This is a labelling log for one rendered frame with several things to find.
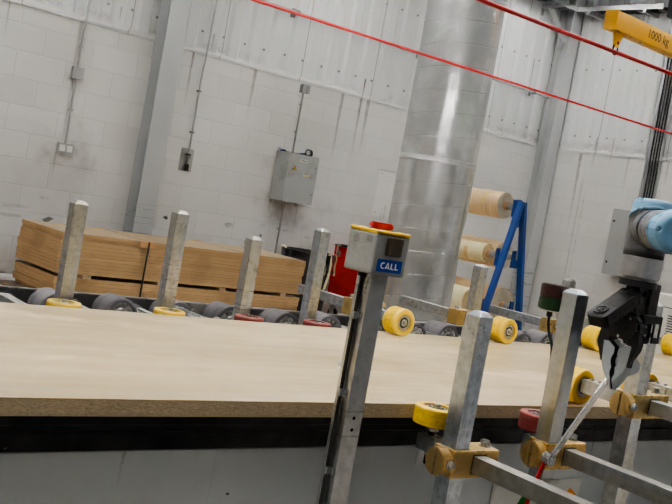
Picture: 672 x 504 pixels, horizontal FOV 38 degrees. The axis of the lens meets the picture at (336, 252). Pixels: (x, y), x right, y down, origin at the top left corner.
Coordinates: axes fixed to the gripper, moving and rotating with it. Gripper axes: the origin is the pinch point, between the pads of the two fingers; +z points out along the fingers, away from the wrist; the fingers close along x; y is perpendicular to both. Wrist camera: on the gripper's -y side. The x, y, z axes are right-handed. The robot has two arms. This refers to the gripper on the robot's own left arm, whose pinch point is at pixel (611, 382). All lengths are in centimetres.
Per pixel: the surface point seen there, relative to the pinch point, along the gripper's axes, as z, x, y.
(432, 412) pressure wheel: 10.5, 15.7, -29.6
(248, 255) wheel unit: -5, 116, -10
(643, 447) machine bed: 22, 28, 58
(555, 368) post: -0.5, 7.9, -7.1
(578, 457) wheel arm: 15.1, 1.9, -2.9
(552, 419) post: 9.0, 6.3, -7.1
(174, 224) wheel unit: -11, 116, -34
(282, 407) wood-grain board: 12, 22, -59
